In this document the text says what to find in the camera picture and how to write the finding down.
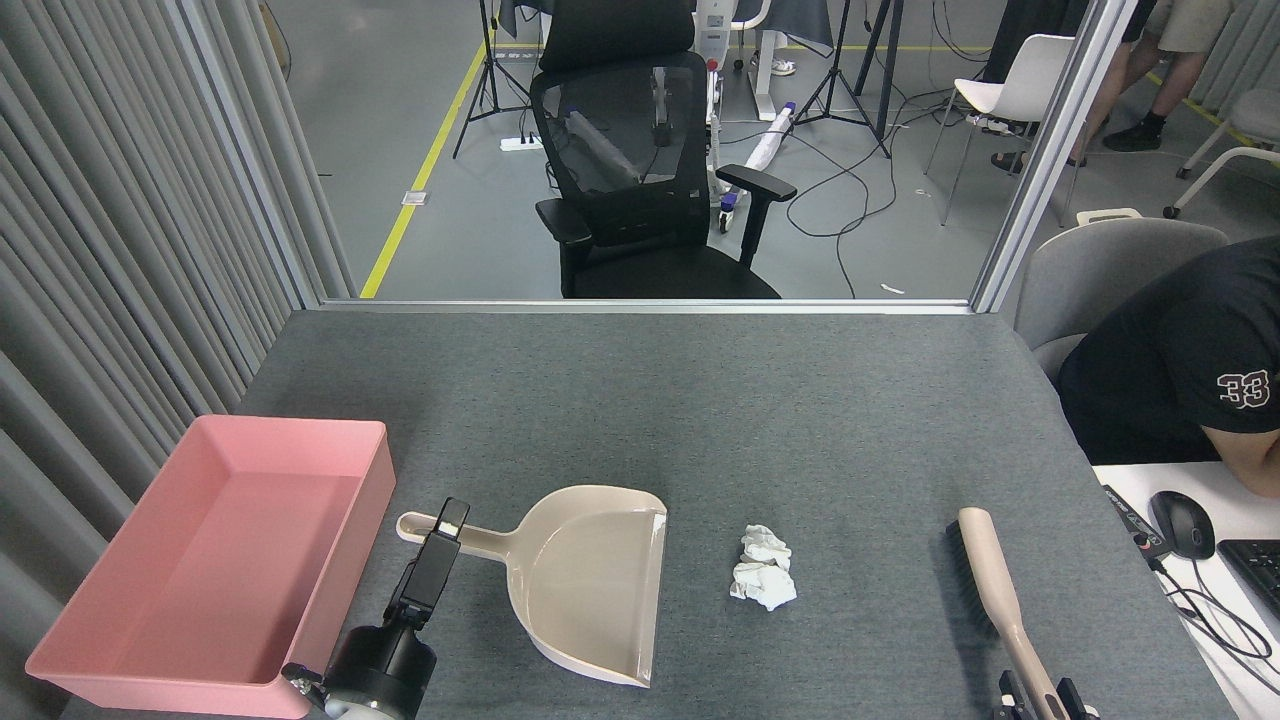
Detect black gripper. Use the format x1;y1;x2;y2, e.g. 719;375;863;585
322;497;472;720

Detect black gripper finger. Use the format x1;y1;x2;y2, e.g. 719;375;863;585
998;672;1037;720
1055;677;1101;720

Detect beige brush with black bristles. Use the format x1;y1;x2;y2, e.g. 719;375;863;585
945;507;1063;720

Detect beige plastic dustpan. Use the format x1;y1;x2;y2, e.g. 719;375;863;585
397;485;669;689

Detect black computer mouse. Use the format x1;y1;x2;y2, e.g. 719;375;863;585
1148;490;1217;561

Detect white paper ball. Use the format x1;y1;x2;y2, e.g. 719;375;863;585
729;562;798;612
740;524;793;571

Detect pink plastic bin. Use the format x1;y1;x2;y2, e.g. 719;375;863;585
25;415;397;719

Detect small black control box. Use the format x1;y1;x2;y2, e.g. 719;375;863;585
1101;485;1173;559

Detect black keyboard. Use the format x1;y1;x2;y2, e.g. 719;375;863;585
1220;538;1280;616

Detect seated person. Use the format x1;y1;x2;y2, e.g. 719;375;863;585
1057;235;1280;499

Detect black mesh office chair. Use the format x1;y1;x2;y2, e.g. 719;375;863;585
529;0;798;299

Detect grey shell chair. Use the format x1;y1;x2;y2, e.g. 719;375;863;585
1014;218;1231;386

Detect grey pleated curtain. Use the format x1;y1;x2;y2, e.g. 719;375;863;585
0;0;356;720

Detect black tripod stand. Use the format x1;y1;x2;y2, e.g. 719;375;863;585
452;0;536;159
795;0;906;159

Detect white stand on wheels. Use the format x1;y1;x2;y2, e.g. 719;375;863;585
695;0;801;233

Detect grey chair with white legs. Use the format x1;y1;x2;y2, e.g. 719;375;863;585
1163;88;1280;219

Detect white plastic chair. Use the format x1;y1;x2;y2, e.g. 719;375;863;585
924;34;1076;226

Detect standing person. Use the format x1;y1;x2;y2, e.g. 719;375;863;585
990;0;1241;173

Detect dark grey hanging cloth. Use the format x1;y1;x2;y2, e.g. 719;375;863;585
735;0;836;58

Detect black fabric backdrop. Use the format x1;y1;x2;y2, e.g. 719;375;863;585
982;0;1091;86

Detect black desk cable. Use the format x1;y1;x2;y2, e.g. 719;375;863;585
1148;555;1276;661

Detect black floor cable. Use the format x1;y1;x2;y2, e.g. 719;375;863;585
715;0;1001;299

